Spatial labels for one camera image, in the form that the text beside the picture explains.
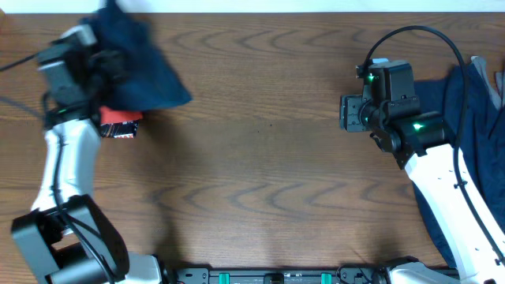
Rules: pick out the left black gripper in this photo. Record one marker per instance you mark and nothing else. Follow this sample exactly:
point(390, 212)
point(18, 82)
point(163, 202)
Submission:
point(102, 63)

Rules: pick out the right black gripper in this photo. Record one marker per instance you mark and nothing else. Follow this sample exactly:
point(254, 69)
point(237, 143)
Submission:
point(350, 113)

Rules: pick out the dark blue denim shorts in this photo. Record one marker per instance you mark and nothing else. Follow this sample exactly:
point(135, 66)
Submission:
point(151, 81)

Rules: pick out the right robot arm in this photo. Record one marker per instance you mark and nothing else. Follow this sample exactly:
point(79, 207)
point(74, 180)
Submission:
point(423, 145)

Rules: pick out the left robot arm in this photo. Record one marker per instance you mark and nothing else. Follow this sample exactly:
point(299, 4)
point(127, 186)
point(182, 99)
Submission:
point(66, 238)

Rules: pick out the folded red t-shirt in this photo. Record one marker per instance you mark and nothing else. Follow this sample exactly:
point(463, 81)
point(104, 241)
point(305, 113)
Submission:
point(109, 116)

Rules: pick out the folded black patterned garment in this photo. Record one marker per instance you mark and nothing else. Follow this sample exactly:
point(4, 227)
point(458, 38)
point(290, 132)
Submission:
point(126, 130)

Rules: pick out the dark blue garment pile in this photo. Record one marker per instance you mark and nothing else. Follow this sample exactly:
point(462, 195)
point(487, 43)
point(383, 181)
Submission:
point(483, 137)

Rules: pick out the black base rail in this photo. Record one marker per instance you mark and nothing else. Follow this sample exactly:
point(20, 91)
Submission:
point(346, 274)

